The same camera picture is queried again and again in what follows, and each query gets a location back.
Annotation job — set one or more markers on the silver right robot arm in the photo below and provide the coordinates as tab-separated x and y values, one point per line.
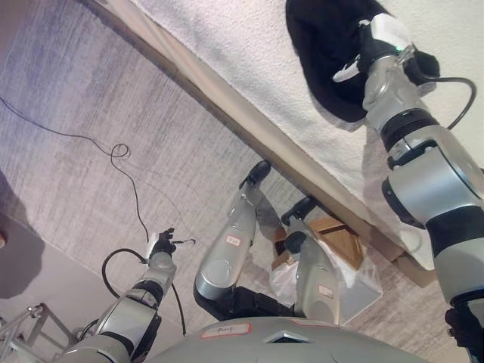
427	189

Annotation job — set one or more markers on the beige duvet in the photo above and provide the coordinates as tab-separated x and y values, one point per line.
264	126

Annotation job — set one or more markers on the black right robot foot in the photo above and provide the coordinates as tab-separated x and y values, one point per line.
300	208

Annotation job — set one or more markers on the white basket liner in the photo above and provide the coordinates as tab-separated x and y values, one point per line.
359	291

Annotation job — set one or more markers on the black robot waist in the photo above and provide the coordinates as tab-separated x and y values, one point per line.
257	302

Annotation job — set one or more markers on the black garment with white print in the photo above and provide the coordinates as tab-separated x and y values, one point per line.
321	49

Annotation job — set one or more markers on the silver metal rack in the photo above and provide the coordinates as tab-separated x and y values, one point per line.
34	312

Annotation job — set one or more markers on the black left robot foot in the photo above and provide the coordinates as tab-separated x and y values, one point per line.
259	172

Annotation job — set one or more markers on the silver left robot leg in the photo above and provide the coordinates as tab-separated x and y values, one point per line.
230	242

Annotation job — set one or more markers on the silver robot leg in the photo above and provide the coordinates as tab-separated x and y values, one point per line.
230	242
315	280

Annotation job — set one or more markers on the grey robot torso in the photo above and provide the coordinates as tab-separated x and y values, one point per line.
283	351

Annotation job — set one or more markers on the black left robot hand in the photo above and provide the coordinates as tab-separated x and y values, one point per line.
163	244

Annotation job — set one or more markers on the black robot foot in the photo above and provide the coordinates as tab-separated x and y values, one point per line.
300	208
259	172

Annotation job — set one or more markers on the white fleece bed blanket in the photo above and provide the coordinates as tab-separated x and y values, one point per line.
246	45

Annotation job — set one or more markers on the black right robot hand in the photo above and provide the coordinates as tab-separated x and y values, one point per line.
372	41

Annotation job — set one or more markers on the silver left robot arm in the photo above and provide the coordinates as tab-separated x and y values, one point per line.
128	314

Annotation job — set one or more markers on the grey blue rug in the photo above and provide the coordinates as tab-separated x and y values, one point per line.
75	113

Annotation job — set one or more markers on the silver right robot leg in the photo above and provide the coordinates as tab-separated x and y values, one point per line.
315	280

